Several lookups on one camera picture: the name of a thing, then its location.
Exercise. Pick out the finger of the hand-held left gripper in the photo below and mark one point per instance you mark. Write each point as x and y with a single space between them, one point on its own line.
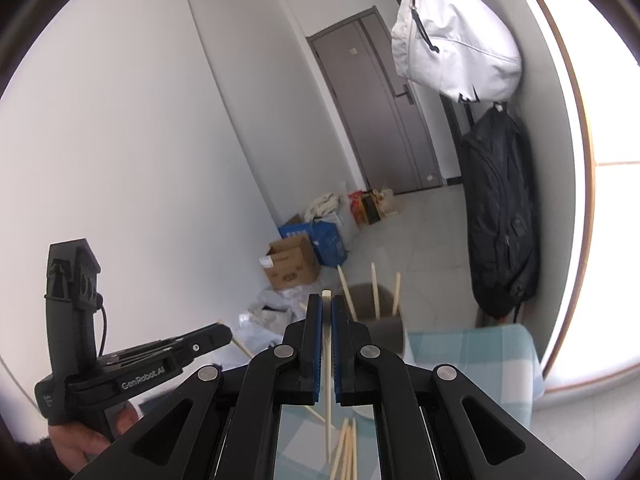
205 340

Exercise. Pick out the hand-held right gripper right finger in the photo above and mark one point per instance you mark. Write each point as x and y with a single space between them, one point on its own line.
340 360

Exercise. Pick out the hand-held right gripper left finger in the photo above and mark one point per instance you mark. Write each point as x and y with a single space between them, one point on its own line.
312 360

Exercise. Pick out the single wooden chopstick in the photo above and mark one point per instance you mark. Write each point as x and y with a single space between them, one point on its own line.
242 349
374 290
396 292
347 292

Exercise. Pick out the white grey utensil holder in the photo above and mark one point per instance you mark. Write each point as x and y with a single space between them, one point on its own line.
385 332

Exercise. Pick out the person's left hand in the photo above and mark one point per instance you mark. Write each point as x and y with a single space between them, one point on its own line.
80 450

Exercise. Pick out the crumpled white plastic bags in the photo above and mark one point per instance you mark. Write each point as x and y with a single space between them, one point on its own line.
270 310

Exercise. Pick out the brown cardboard box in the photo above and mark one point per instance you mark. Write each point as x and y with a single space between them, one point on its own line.
292 265

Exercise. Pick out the teal checkered tablecloth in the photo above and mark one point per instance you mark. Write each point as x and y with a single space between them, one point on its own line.
475 360

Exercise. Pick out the dark yellow carton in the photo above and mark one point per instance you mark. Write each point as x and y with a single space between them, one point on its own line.
371 210

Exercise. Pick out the red plastic bag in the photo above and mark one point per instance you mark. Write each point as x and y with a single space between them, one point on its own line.
356 207

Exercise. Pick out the white cloth bag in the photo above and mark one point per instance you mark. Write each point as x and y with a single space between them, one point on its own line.
322 205

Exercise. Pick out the black backpack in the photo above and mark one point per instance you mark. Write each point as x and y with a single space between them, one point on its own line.
500 220

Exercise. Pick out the grey door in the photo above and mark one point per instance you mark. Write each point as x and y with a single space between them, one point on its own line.
380 110

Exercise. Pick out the gold-rimmed bright round panel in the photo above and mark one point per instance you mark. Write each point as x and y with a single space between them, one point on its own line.
600 235

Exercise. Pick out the white sling bag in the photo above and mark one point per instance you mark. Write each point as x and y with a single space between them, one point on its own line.
450 45

